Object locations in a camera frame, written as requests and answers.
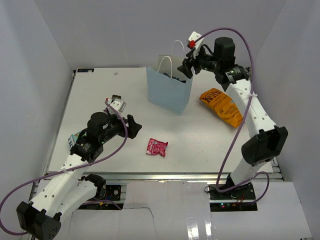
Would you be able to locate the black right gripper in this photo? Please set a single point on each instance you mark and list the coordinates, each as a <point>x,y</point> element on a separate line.
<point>195,63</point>

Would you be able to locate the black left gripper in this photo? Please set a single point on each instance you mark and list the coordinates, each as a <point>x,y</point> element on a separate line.
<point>133,128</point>

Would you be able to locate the red snack packet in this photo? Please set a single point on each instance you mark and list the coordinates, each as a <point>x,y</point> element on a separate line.
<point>156,147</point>

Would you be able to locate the purple candy bar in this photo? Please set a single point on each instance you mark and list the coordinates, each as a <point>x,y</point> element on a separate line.
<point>116,97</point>

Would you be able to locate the orange kettle chips bag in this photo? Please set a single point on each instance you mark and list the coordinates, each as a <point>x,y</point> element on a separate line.
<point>223,106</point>

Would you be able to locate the teal red snack pouch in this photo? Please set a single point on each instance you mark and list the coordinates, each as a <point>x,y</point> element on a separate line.
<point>72,140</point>

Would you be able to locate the blue vinegar chips bag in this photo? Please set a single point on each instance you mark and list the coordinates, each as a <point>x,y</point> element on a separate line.
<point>175,78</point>

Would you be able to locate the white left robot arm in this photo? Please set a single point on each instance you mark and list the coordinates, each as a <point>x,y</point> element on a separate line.
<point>43,215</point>

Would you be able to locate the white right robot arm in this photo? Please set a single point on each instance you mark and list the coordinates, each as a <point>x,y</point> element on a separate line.
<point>266,139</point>

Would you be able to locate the light blue paper bag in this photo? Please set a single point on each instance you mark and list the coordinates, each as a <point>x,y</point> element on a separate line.
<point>163,91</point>

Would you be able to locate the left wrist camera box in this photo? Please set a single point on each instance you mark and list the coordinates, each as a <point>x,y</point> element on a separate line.
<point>115,105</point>

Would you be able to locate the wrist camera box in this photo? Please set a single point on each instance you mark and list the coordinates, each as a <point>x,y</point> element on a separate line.
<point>194,42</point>
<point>115,105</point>

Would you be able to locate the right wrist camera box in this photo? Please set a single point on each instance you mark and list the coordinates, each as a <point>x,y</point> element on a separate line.
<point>194,42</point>

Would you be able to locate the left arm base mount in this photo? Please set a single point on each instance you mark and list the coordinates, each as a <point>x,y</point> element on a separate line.
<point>108,192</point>

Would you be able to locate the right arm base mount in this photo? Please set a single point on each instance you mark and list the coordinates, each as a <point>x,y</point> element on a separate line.
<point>236,200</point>

